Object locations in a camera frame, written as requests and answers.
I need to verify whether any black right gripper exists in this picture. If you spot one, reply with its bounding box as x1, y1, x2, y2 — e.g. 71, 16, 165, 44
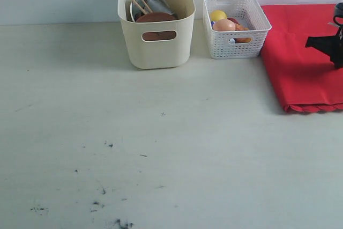
305, 26, 343, 69

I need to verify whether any red tablecloth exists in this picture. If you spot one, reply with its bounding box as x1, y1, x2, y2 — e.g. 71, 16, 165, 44
260, 3, 342, 113

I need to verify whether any orange fried chicken piece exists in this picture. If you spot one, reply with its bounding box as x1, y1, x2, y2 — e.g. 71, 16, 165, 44
235, 24, 249, 31

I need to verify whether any red toy sausage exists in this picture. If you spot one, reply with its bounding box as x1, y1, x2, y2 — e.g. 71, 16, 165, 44
227, 17, 240, 25

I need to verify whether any brown egg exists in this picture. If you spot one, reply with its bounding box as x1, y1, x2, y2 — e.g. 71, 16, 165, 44
212, 19, 236, 32

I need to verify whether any yellow lemon with sticker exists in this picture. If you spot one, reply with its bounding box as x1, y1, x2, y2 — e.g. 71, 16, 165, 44
210, 10, 227, 22

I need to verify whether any brown wooden plate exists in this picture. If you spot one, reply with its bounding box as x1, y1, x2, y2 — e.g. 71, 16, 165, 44
136, 12, 176, 23

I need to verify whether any stainless steel cup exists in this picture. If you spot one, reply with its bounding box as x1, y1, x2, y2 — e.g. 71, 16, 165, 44
136, 0, 178, 18

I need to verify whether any white ceramic bowl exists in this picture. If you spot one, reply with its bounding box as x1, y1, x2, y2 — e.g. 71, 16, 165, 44
129, 0, 166, 22

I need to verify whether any wooden chopstick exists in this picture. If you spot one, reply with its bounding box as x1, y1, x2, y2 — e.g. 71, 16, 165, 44
141, 0, 153, 13
130, 0, 147, 14

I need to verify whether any yellow toy cheese wedge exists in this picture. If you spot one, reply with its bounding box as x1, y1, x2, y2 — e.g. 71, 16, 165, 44
235, 38, 251, 43

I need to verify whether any white perforated plastic basket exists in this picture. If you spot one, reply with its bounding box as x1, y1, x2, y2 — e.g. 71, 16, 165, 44
203, 0, 272, 59

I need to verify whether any cream plastic bin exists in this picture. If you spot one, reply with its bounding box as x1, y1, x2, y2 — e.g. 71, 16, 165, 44
117, 0, 195, 69

